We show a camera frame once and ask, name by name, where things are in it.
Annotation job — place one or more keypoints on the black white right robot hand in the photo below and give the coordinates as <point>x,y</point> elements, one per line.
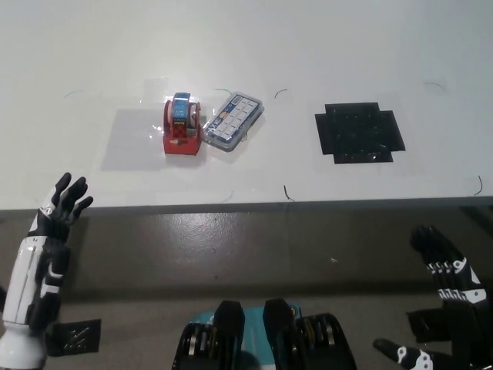
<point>470,308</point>

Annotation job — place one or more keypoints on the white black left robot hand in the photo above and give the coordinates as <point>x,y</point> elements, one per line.
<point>38,277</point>

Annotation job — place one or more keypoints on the clear plastic screw box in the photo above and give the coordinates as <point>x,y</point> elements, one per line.
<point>231,123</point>

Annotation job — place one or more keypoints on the black floor tape patch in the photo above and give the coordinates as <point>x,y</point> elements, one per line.
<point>77,335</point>
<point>427,325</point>

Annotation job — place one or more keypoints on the clear glossy tape sheet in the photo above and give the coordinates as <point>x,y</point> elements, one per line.
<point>131,142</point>

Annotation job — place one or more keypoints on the red tape dispenser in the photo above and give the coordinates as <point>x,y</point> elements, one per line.
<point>183,144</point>

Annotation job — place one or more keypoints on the black tape patch on table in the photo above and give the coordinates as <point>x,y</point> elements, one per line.
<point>358,133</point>

